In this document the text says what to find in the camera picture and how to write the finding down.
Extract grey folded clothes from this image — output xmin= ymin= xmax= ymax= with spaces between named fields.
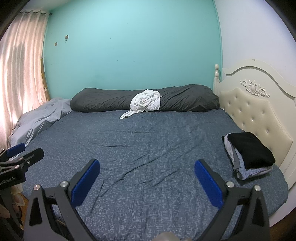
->
xmin=223 ymin=136 xmax=273 ymax=181

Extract bed with blue patterned sheet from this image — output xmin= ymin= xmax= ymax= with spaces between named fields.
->
xmin=8 ymin=108 xmax=289 ymax=241

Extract person's left hand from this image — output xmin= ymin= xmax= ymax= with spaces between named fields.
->
xmin=0 ymin=204 xmax=11 ymax=219

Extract dark grey rolled duvet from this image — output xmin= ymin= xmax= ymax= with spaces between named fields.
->
xmin=70 ymin=84 xmax=220 ymax=113

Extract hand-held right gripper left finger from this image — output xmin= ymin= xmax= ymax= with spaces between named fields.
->
xmin=23 ymin=159 xmax=101 ymax=241

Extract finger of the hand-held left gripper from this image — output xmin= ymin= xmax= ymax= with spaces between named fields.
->
xmin=0 ymin=149 xmax=44 ymax=171
xmin=0 ymin=143 xmax=26 ymax=161

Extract light grey sheet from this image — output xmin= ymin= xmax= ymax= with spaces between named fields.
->
xmin=9 ymin=98 xmax=73 ymax=147

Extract curtain rod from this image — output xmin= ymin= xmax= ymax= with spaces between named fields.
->
xmin=20 ymin=10 xmax=52 ymax=16

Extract cream tufted headboard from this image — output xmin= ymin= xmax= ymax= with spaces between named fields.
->
xmin=213 ymin=59 xmax=296 ymax=186

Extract pink curtain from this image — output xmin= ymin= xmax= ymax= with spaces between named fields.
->
xmin=0 ymin=10 xmax=50 ymax=149

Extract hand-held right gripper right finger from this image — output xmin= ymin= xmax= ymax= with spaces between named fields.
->
xmin=194 ymin=159 xmax=271 ymax=241

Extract white long-sleeve shirt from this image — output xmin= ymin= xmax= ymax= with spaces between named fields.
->
xmin=119 ymin=89 xmax=162 ymax=120

